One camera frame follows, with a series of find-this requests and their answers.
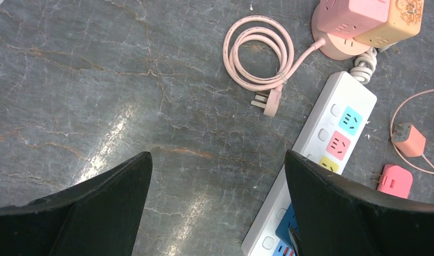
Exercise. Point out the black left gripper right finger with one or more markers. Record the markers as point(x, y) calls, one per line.
point(337, 216)

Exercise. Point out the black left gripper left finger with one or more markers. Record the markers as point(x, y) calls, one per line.
point(99, 216)

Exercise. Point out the dark blue cube socket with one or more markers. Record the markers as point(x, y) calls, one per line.
point(282, 232)

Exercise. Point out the pink plug adapter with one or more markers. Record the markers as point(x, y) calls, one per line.
point(394, 180)

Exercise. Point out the white long power strip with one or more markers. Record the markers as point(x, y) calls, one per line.
point(328, 138)

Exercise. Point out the orange usb charger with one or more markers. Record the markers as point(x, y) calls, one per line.
point(408, 140)

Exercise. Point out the pink round plug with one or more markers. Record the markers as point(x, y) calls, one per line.
point(268, 100)

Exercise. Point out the pink round socket base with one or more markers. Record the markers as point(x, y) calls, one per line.
point(335, 47)

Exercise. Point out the pink cube socket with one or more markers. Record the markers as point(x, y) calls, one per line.
point(350, 18)

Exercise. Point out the orange cube socket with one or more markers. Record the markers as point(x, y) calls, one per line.
point(404, 21)

